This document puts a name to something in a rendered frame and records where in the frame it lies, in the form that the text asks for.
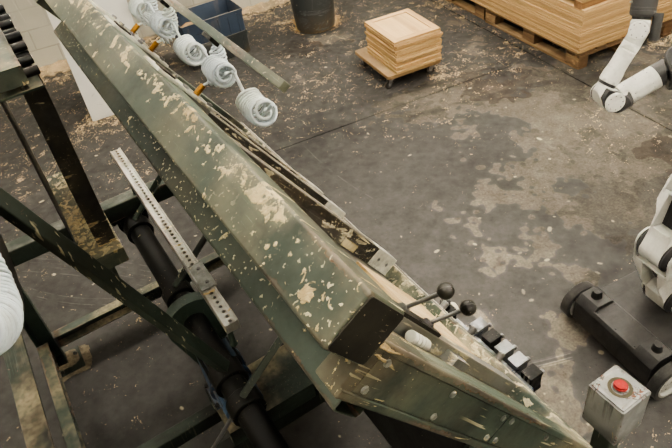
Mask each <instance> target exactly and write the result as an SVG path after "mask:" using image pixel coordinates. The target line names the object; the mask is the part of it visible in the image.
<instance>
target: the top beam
mask: <svg viewBox="0 0 672 448"><path fill-rule="evenodd" d="M45 1H46V3H47V4H48V5H49V6H50V8H51V9H52V10H53V11H54V13H55V14H56V15H57V16H58V18H59V19H60V20H61V21H62V23H63V24H64V25H65V26H66V28H67V29H68V30H69V31H70V33H71V34H72V35H73V36H74V38H75V39H76V40H77V41H78V43H79V44H80V45H81V46H82V48H83V49H84V50H85V51H86V53H87V54H88V55H89V56H90V58H91V59H92V60H93V61H94V63H95V64H96V65H97V67H98V68H99V69H100V70H101V72H102V73H103V74H104V75H105V77H106V78H107V79H108V80H109V82H110V83H111V84H112V85H113V87H114V88H115V89H116V90H117V92H118V93H119V94H120V95H121V97H122V98H123V99H124V100H125V102H126V103H127V104H128V105H129V107H130V108H131V109H132V110H133V112H134V113H135V114H136V115H137V117H138V118H139V119H140V120H141V122H142V123H143V124H144V125H145V127H146V128H147V129H148V130H149V132H150V133H151V134H152V135H153V137H154V138H155V139H156V140H157V142H158V143H159V144H160V145H161V147H162V148H163V149H164V150H165V152H166V153H167V154H168V155H169V157H170V158H171V159H172V160H173V162H174V163H175V164H176V165H177V167H178V168H179V169H180V170H181V172H182V173H183V174H184V175H185V177H186V178H187V179H188V180H189V182H190V183H191V184H192V185H193V187H194V188H195V189H196V190H197V192H198V193H199V194H200V195H201V197H202V198H203V199H204V200H205V202H206V203H207V204H208V205H209V207H210V208H211V209H212V210H213V212H214V213H215V214H216V215H217V217H218V218H219V219H220V220H221V222H222V223H223V224H224V225H225V227H226V228H227V229H228V230H229V232H230V233H231V234H232V235H233V237H234V238H235V239H236V240H237V242H238V243H239V244H240V245H241V247H242V248H243V249H244V250H245V252H246V253H247V254H248V255H249V257H250V258H251V259H252V260H253V262H254V263H255V264H256V266H257V267H258V268H259V269H260V271H261V272H262V273H263V274H264V276H265V277H266V278H267V279H268V281H269V282H270V283H271V284H272V286H273V287H274V288H275V289H276V291H277V292H278V293H279V294H280V296H281V297H282V298H283V299H284V301H285V302H286V303H287V304H288V306H289V307H290V308H291V309H292V311H293V312H294V313H295V314H296V316H297V317H298V318H299V319H300V321H301V322H302V323H303V324H304V326H305V327H306V328H307V329H308V331H309V332H310V333H311V334H312V336H313V337H314V338H315V339H316V341H317V342H318V343H319V344H320V346H321V347H322V348H323V349H325V350H327V351H330V352H332V353H334V354H336V355H339V356H341V357H343V358H346V359H348V360H350V361H352V362H355V363H357V364H362V365H363V364H365V363H366V362H367V361H368V360H369V359H370V357H371V356H372V355H373V354H374V353H375V351H376V350H377V349H378V348H379V347H380V346H381V344H382V343H383V342H384V341H385V340H386V339H387V337H388V336H389V335H390V334H391V333H392V331H393V330H394V329H395V328H396V327H397V326H398V324H399V323H400V322H401V321H402V320H403V317H404V311H403V309H402V308H401V307H400V306H399V305H398V304H397V303H396V302H395V301H394V300H393V299H392V298H391V297H390V296H389V295H388V294H387V293H386V292H385V291H384V290H383V289H382V288H381V287H380V286H379V285H378V284H377V283H376V282H375V281H373V280H372V279H371V278H370V277H369V276H368V275H367V274H366V273H365V272H364V271H363V270H362V269H361V268H360V267H359V266H358V265H357V264H356V263H355V262H354V261H353V260H352V259H351V258H350V257H349V256H348V255H347V254H346V253H345V252H344V251H343V250H342V249H341V248H340V247H339V246H338V245H337V244H336V243H335V242H334V241H333V240H332V239H331V238H330V237H329V236H328V235H327V234H326V233H325V232H324V231H323V230H322V229H321V228H320V227H319V226H318V225H317V224H316V223H315V222H314V221H313V220H312V219H311V218H310V217H309V216H308V215H307V214H306V213H305V212H304V211H303V210H302V209H301V208H300V207H299V206H298V205H297V204H296V203H295V202H294V201H293V200H292V199H291V198H290V197H289V196H288V195H287V194H286V193H285V192H284V191H283V190H282V189H281V188H280V187H279V186H278V185H277V184H276V183H275V182H274V181H273V180H272V179H271V178H270V177H269V176H268V175H267V174H266V173H265V172H264V171H263V170H262V169H261V168H260V167H259V166H258V165H257V164H256V163H255V162H254V161H253V160H252V159H251V158H250V157H249V156H248V155H247V154H246V153H245V152H244V151H243V150H242V149H241V148H240V147H239V146H238V145H237V144H236V143H235V142H234V141H233V140H232V139H231V138H230V137H229V136H228V135H227V134H226V133H225V132H224V131H223V130H222V129H221V128H220V127H219V126H218V125H217V124H216V123H215V122H214V121H213V120H212V119H211V118H210V117H209V116H208V115H207V114H206V113H205V112H204V111H203V110H202V109H201V108H200V107H199V106H198V105H197V104H196V103H195V102H194V101H193V100H192V99H191V98H190V97H189V96H188V95H187V94H186V93H185V92H184V91H183V90H182V89H180V88H179V87H178V86H176V85H175V84H174V83H172V82H171V81H170V80H168V79H167V78H166V77H164V76H163V75H162V74H161V73H159V72H158V71H157V70H156V69H155V68H154V67H153V66H152V65H151V64H150V63H149V62H148V61H147V60H146V59H145V58H144V56H145V55H147V54H146V53H145V52H144V51H143V50H142V49H141V48H140V47H139V46H138V45H137V44H136V43H134V42H133V41H132V40H130V39H129V38H128V37H126V36H125V35H124V34H122V33H121V32H120V31H119V30H117V29H116V28H115V27H114V26H113V25H112V24H111V23H110V22H109V21H108V20H107V19H106V18H105V17H104V15H103V14H102V13H101V12H100V11H98V10H97V9H96V8H95V7H94V6H93V5H92V4H91V3H90V2H89V1H88V0H45ZM92 1H93V0H92ZM147 56H148V55H147ZM148 57H149V56H148ZM149 58H150V57H149Z"/></svg>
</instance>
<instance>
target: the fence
mask: <svg viewBox="0 0 672 448"><path fill-rule="evenodd" d="M408 330H414V331H416V332H418V333H419V334H421V335H423V336H424V337H426V338H428V339H429V340H430V341H431V348H430V349H429V350H428V351H429V352H431V353H433V354H435V355H436V356H438V357H440V356H441V355H442V354H443V353H444V352H445V351H446V350H447V349H450V350H451V351H453V352H455V353H456V354H458V355H460V357H461V358H462V359H463V360H465V361H466V362H467V363H468V364H469V365H470V366H469V367H468V368H467V370H466V371H465V372H467V373H469V374H471V375H472V376H474V377H476V378H478V379H480V380H481V381H483V382H485V383H487V384H489V385H490V386H492V387H494V388H496V389H498V390H499V391H501V392H503V393H505V394H507V395H508V394H509V393H510V392H511V391H512V390H513V389H514V387H515V386H516V384H515V383H514V382H513V381H512V380H511V379H510V378H509V377H507V376H506V375H505V374H504V373H502V372H501V371H499V370H498V369H496V368H494V367H493V366H491V365H490V364H488V363H486V362H485V361H483V360H481V359H480V358H478V357H477V356H475V355H473V354H472V353H470V352H469V351H467V350H465V349H464V348H462V347H460V346H459V345H457V344H456V343H454V342H452V341H451V340H449V339H447V338H446V337H444V336H443V335H441V336H440V337H439V338H438V337H437V336H435V335H434V334H432V333H430V332H429V331H427V330H425V329H424V328H422V327H420V326H419V325H417V324H415V323H414V322H412V321H410V320H409V319H407V318H405V317H403V320H402V321H401V322H400V323H399V324H398V326H397V327H396V328H395V329H394V330H393V332H395V333H397V334H399V335H400V336H402V337H404V338H405V333H406V332H407V331H408Z"/></svg>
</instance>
